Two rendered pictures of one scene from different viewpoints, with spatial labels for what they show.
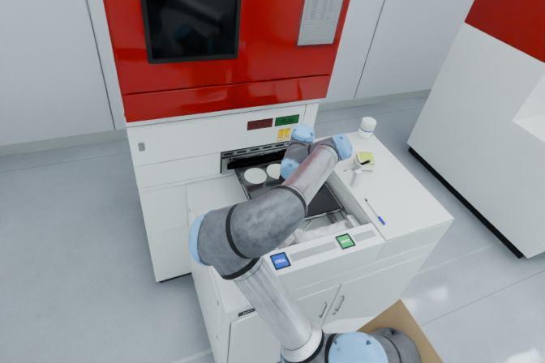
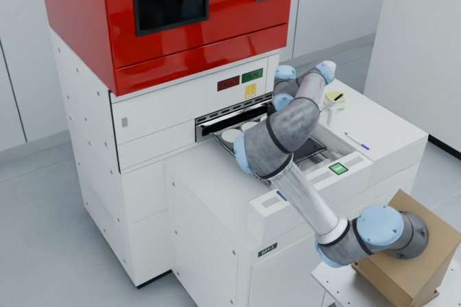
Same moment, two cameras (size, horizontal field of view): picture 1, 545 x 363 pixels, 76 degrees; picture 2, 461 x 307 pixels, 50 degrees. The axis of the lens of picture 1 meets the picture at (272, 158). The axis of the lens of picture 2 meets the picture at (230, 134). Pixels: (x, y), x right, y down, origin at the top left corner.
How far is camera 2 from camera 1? 0.73 m
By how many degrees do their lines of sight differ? 8
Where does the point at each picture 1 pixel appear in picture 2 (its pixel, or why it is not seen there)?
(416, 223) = (396, 143)
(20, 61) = not seen: outside the picture
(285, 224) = (310, 119)
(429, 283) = not seen: hidden behind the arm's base
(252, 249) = (291, 140)
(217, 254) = (263, 154)
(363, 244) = (355, 168)
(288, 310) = (319, 198)
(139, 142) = (122, 117)
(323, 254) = (323, 182)
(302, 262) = not seen: hidden behind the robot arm
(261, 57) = (228, 15)
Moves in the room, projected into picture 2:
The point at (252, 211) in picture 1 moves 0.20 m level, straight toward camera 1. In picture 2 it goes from (285, 114) to (307, 161)
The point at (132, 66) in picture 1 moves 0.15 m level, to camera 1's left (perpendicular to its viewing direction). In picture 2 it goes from (123, 40) to (78, 41)
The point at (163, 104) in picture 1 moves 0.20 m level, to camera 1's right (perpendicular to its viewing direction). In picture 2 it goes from (147, 73) to (202, 71)
